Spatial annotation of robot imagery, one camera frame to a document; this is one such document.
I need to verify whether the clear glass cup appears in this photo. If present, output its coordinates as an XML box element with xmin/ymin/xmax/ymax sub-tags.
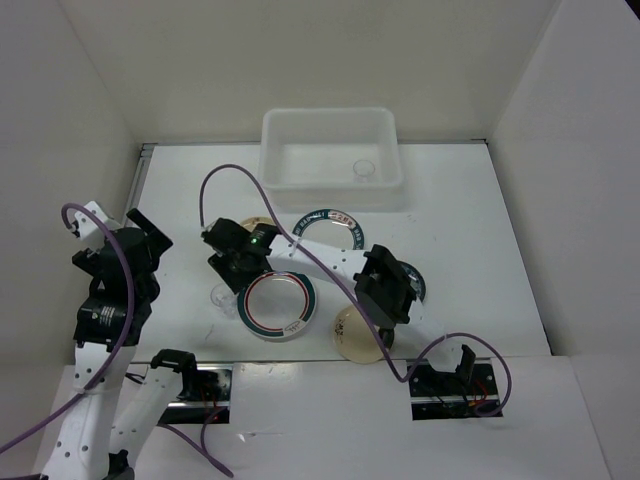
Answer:
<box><xmin>210</xmin><ymin>283</ymin><xmax>237</xmax><ymax>319</ymax></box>
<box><xmin>353</xmin><ymin>159</ymin><xmax>376</xmax><ymax>183</ymax></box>

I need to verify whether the teal red ring plate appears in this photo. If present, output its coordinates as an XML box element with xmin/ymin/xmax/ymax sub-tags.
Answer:
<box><xmin>236</xmin><ymin>271</ymin><xmax>318</xmax><ymax>342</ymax></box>

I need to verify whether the teal rim lettered plate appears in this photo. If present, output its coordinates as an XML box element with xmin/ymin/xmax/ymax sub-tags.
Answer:
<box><xmin>292</xmin><ymin>208</ymin><xmax>365</xmax><ymax>250</ymax></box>

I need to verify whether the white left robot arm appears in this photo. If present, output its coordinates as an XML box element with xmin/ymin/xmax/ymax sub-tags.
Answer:
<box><xmin>41</xmin><ymin>201</ymin><xmax>200</xmax><ymax>479</ymax></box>

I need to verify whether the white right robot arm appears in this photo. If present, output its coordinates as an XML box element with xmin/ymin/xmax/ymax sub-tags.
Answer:
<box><xmin>201</xmin><ymin>218</ymin><xmax>467</xmax><ymax>382</ymax></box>

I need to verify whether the white plastic bin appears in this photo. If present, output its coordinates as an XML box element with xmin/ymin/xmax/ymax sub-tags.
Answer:
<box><xmin>258</xmin><ymin>107</ymin><xmax>406</xmax><ymax>212</ymax></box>

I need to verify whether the clear glass cup in bin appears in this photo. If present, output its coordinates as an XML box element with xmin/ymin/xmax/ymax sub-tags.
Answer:
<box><xmin>353</xmin><ymin>159</ymin><xmax>376</xmax><ymax>183</ymax></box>

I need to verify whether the beige flower pattern plate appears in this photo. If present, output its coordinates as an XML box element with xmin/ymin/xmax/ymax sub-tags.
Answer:
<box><xmin>240</xmin><ymin>216</ymin><xmax>275</xmax><ymax>232</ymax></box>

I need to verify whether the beige plate with calligraphy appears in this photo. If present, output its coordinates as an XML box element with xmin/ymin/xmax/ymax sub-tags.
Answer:
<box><xmin>331</xmin><ymin>305</ymin><xmax>383</xmax><ymax>365</ymax></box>

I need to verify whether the blue patterned small plate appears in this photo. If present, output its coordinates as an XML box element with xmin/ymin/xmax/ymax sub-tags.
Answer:
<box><xmin>401</xmin><ymin>261</ymin><xmax>427</xmax><ymax>302</ymax></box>

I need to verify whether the aluminium table edge rail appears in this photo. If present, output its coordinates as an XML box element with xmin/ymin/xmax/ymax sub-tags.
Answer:
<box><xmin>130</xmin><ymin>143</ymin><xmax>155</xmax><ymax>208</ymax></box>

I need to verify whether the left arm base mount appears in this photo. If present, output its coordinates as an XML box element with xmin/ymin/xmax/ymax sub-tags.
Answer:
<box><xmin>124</xmin><ymin>367</ymin><xmax>235</xmax><ymax>425</ymax></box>

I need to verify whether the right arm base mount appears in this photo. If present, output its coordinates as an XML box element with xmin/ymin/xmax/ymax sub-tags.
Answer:
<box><xmin>408</xmin><ymin>361</ymin><xmax>501</xmax><ymax>421</ymax></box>

